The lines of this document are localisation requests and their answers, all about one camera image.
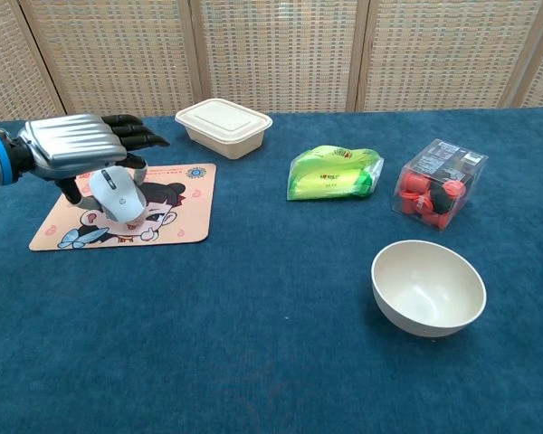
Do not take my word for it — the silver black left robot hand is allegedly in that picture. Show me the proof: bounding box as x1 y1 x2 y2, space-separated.
9 113 170 211

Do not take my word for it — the white wireless computer mouse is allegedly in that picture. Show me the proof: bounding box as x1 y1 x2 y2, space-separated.
89 165 146 223

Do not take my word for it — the pink cartoon girl mouse pad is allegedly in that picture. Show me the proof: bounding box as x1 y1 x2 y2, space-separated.
28 163 218 251

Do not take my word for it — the clear box with red items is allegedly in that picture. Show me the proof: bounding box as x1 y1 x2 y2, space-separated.
393 137 489 232

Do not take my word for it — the beige lidded food container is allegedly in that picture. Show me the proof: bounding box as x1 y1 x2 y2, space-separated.
174 98 273 160

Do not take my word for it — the woven folding screen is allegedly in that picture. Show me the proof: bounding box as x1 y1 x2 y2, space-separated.
0 0 543 123

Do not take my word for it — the blue table cloth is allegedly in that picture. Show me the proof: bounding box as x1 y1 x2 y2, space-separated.
0 106 543 434

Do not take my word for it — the green plastic wipes pack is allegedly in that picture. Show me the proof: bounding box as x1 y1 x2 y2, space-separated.
286 145 385 203

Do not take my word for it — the cream round bowl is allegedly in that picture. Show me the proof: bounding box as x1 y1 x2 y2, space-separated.
370 240 488 338

